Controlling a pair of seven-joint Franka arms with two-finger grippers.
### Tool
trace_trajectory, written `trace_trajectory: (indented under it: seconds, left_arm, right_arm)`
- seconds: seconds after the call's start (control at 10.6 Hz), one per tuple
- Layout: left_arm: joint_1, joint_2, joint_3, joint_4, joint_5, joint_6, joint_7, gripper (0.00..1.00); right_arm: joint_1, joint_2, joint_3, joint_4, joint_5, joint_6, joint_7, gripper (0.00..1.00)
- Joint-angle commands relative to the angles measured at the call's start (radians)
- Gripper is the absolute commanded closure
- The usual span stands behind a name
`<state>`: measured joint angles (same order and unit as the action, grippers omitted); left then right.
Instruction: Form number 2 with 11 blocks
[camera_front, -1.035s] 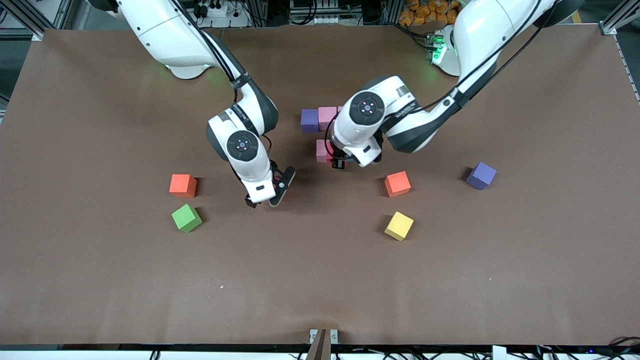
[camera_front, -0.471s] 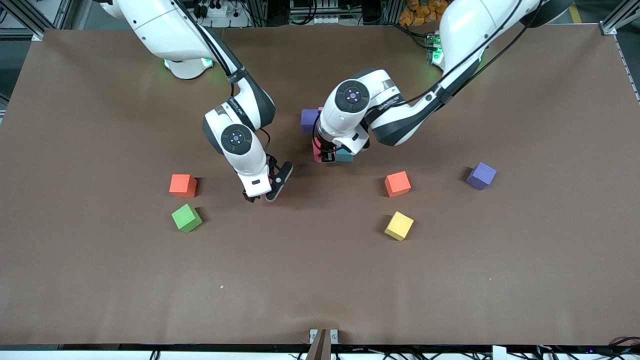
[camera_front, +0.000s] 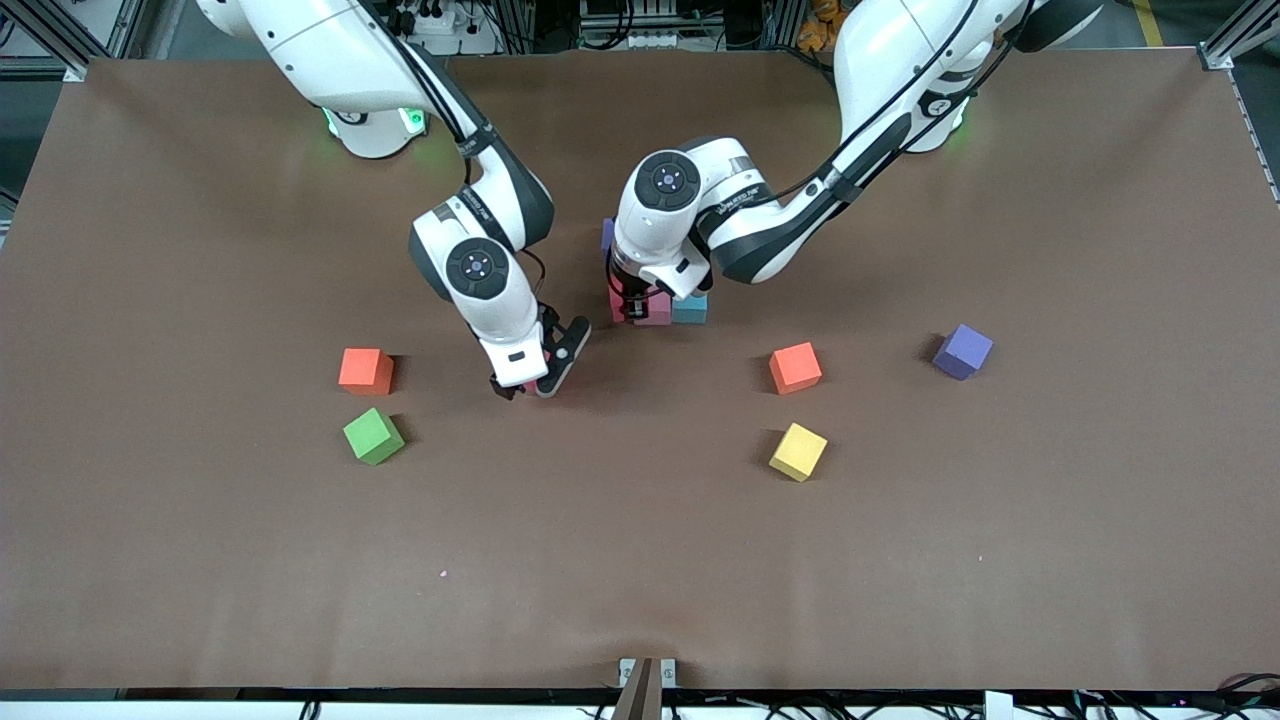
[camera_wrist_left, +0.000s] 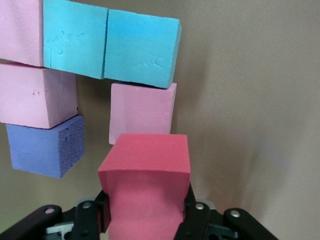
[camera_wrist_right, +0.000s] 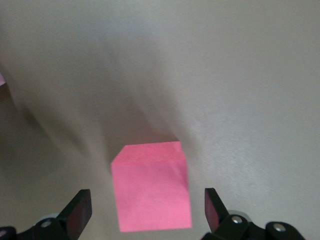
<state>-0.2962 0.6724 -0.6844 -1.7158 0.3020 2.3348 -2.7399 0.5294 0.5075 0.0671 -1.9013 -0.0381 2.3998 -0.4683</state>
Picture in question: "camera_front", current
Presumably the yellow foam cube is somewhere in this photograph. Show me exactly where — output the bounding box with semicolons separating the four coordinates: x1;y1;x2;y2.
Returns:
769;422;829;483

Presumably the white power strip with plugs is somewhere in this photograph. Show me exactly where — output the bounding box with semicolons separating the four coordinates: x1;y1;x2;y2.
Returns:
385;0;501;56

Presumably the metal bracket with post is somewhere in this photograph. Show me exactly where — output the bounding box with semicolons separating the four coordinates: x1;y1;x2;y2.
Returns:
618;657;677;720

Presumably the orange foam cube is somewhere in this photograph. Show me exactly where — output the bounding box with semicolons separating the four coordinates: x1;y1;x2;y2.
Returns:
338;348;395;396
769;342;823;396

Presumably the aluminium frame strut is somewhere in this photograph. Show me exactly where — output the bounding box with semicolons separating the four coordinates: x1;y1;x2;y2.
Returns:
0;0;91;81
1200;0;1280;71

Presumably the green foam cube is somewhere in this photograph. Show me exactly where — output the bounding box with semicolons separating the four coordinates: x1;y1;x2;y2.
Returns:
343;407;406;466

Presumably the white socket strip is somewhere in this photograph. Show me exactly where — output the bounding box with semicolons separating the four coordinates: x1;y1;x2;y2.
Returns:
580;26;701;51

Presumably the bag of orange snacks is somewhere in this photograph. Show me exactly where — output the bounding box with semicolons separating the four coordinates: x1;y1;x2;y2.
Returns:
797;0;846;53

